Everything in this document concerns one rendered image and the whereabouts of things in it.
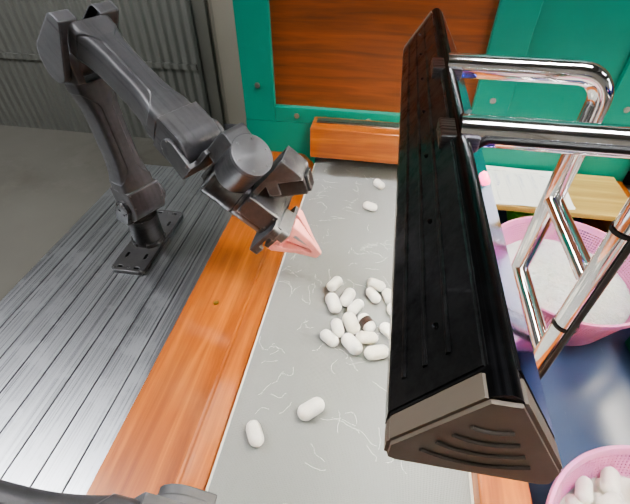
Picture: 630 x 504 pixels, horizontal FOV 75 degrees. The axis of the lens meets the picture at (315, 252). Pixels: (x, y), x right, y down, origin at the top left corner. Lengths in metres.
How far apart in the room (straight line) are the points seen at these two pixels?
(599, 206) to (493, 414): 0.82
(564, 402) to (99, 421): 0.69
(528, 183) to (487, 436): 0.81
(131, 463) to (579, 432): 0.59
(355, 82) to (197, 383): 0.67
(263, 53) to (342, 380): 0.66
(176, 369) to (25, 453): 0.24
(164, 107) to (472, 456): 0.54
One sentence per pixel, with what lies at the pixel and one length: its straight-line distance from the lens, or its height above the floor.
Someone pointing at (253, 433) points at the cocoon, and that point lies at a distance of 0.55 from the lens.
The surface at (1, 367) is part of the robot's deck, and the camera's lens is 0.86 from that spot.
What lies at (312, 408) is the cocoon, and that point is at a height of 0.76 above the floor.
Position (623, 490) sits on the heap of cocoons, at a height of 0.72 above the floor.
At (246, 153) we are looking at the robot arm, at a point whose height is 1.00.
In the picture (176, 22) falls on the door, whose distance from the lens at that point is 2.56.
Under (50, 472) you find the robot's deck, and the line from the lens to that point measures 0.72.
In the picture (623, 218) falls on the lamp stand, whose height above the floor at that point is 1.04.
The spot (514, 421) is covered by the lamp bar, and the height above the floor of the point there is 1.10.
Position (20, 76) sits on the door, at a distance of 3.28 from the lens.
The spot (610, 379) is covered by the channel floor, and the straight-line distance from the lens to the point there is 0.82.
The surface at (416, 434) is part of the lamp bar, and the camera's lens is 0.21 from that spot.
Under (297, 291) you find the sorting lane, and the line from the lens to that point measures 0.70.
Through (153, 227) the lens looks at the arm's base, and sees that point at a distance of 0.91.
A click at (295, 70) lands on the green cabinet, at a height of 0.95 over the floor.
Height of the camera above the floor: 1.26
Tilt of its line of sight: 43 degrees down
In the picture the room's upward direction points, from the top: straight up
